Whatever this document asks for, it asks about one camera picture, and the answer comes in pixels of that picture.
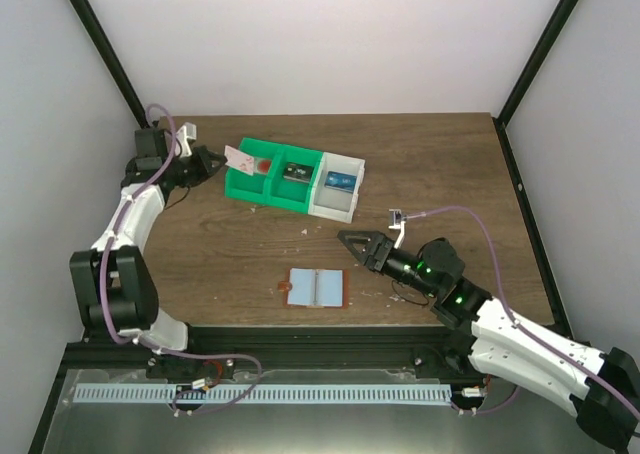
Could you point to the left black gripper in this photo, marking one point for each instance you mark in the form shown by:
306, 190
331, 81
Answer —
205, 170

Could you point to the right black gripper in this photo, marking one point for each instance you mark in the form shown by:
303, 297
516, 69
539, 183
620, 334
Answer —
378, 248

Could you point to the white red credit card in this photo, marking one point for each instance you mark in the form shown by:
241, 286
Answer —
239, 161

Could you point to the brown leather card holder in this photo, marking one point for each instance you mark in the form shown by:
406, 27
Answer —
315, 288

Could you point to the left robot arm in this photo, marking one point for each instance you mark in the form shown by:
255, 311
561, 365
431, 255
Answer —
113, 286

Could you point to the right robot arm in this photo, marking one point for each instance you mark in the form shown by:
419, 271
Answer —
599, 389

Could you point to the blue VIP card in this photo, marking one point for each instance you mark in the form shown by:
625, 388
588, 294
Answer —
340, 181

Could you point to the black card in bin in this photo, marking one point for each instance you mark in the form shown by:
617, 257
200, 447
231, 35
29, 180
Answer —
296, 172

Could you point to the left green storage bin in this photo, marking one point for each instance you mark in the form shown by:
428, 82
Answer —
255, 188

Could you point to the green storage bin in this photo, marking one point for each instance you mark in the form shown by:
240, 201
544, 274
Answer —
284, 191
255, 188

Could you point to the white storage bin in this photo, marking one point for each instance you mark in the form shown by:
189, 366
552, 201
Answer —
335, 189

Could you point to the middle green storage bin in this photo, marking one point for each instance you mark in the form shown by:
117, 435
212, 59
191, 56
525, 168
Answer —
284, 191

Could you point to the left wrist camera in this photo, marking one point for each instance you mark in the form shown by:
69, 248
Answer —
186, 136

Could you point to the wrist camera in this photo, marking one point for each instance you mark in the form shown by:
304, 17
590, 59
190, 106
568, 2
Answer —
397, 222
186, 136

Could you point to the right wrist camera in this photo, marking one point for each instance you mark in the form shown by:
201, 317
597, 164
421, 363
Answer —
397, 222

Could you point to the black aluminium frame rail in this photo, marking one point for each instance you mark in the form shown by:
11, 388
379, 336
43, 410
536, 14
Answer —
426, 351

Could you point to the left black frame post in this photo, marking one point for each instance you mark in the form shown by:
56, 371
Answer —
110, 59

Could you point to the black frame post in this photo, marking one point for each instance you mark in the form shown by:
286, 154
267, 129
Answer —
546, 41
110, 59

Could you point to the light blue slotted cable duct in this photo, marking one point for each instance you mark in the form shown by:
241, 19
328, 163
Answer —
423, 394

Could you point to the right black frame post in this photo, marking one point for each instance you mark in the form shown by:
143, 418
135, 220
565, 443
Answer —
546, 41

